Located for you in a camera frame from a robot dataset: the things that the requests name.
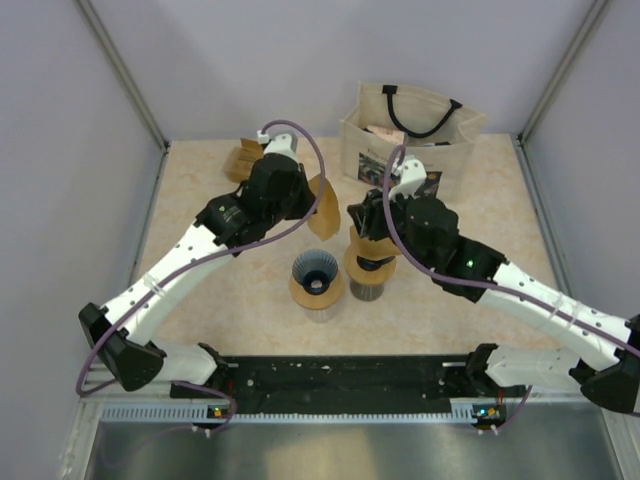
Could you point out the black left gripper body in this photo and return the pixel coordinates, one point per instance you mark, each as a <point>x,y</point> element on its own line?
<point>296,206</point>

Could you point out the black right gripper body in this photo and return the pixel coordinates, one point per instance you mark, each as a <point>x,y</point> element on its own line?
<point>375,225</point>

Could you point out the brown paper coffee filter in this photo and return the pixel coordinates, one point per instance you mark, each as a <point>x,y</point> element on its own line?
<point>372,249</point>

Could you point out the wooden dripper ring stand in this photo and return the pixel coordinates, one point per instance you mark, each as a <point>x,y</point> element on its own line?
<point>365,277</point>

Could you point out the blue glass dripper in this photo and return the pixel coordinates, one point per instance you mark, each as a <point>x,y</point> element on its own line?
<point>314,270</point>
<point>370,265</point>

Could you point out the wooden ring stand front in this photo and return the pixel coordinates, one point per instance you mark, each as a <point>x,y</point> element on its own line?
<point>321,301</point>

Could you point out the clear glass beaker wooden collar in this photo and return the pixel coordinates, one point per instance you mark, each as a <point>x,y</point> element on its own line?
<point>321,315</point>

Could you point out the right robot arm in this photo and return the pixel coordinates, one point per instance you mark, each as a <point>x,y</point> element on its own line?
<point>599,353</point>

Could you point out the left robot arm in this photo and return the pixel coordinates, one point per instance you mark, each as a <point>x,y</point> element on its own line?
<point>121,332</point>

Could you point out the brown cardboard box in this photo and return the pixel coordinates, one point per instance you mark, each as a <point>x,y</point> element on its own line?
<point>240,161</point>

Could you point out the smoked glass carafe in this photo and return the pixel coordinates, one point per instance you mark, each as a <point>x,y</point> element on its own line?
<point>366,293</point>

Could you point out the cream canvas tote bag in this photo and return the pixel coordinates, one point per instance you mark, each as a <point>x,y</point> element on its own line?
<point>439,131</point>

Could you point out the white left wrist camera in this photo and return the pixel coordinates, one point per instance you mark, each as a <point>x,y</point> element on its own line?
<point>284,143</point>

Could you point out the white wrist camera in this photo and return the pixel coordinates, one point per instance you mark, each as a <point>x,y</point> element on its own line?
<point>284,143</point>
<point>409,175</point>

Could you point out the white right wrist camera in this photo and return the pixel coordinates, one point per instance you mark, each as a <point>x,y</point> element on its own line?
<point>409,175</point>

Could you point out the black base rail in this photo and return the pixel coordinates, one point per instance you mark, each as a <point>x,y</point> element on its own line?
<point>361,384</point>

